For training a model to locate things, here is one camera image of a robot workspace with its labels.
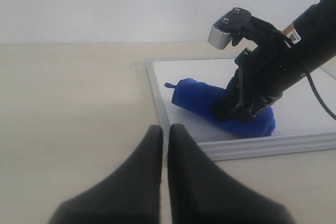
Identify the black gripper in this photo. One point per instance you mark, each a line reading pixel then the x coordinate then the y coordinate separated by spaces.
pixel 258 81

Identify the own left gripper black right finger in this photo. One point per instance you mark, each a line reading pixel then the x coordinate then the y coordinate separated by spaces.
pixel 201 192

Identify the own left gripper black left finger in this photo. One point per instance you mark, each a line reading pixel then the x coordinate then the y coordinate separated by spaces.
pixel 131 194

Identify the blue microfibre cloth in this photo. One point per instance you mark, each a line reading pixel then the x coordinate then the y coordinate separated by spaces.
pixel 199 97

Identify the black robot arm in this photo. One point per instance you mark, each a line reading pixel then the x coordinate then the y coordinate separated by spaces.
pixel 312 38

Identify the clear tape back left corner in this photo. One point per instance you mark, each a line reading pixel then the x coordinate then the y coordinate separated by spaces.
pixel 141 65

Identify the white board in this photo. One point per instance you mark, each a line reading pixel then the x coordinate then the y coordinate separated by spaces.
pixel 302 125

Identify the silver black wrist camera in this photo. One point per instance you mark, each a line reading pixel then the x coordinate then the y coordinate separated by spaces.
pixel 226 27

